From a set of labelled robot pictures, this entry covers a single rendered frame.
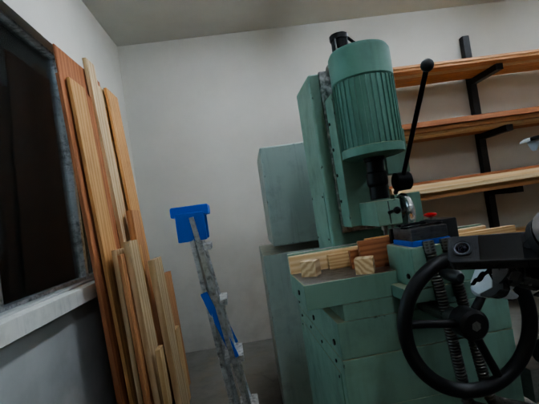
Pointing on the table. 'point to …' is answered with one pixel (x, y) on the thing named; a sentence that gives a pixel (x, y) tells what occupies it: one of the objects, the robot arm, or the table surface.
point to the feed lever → (402, 181)
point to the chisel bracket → (380, 213)
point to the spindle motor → (366, 100)
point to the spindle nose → (377, 177)
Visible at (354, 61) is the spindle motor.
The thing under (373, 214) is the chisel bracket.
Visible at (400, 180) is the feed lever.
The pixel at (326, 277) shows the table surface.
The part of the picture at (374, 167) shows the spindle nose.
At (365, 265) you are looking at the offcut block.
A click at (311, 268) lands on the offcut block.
